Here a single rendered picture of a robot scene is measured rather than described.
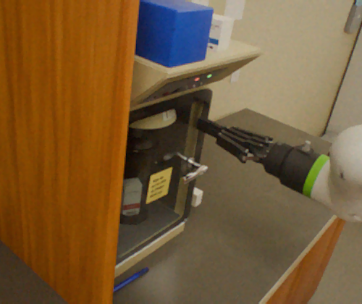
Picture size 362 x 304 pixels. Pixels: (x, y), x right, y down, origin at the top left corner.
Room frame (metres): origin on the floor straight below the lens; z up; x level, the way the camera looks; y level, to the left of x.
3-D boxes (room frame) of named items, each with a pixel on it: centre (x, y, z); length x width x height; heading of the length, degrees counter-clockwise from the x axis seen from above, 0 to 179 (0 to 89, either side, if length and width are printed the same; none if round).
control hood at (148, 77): (0.77, 0.00, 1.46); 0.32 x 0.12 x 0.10; 146
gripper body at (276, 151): (0.78, -0.19, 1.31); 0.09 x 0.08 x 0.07; 56
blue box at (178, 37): (0.69, 0.05, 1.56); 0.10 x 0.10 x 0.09; 56
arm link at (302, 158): (0.74, -0.25, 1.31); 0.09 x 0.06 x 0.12; 146
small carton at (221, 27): (0.81, -0.03, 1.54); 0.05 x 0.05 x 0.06; 63
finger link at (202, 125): (0.87, -0.06, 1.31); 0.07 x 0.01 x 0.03; 56
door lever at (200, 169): (0.84, -0.03, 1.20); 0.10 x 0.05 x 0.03; 145
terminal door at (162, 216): (0.80, 0.04, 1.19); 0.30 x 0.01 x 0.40; 145
